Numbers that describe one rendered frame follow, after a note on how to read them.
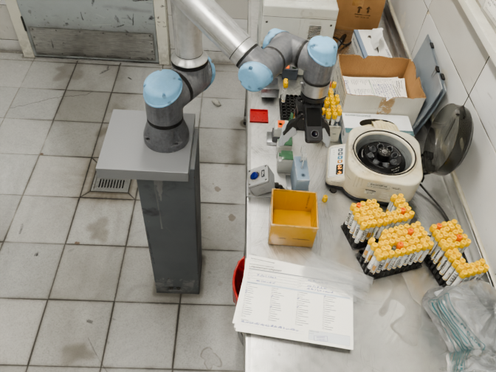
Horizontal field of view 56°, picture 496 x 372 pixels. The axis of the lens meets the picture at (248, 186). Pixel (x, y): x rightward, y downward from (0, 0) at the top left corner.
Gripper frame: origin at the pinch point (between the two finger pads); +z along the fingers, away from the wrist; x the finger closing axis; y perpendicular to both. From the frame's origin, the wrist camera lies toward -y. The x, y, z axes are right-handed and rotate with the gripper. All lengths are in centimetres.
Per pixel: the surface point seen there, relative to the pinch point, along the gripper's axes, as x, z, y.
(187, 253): 37, 67, 5
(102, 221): 85, 103, 47
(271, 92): 5.9, 10.8, 40.3
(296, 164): 1.6, 5.1, -1.9
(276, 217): 7.8, 14.3, -15.2
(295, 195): 2.6, 7.3, -12.5
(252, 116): 13.2, 15.0, 31.4
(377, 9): -43, 3, 91
